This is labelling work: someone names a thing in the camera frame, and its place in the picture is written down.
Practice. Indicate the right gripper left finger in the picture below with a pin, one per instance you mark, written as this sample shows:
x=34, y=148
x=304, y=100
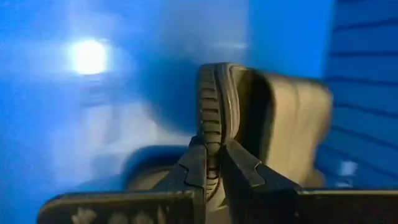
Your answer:
x=196, y=168

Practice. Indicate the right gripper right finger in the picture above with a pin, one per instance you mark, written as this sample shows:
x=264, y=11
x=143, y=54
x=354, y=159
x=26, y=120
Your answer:
x=248, y=186

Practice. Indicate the blue plastic bin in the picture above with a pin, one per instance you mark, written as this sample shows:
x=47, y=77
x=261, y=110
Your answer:
x=46, y=124

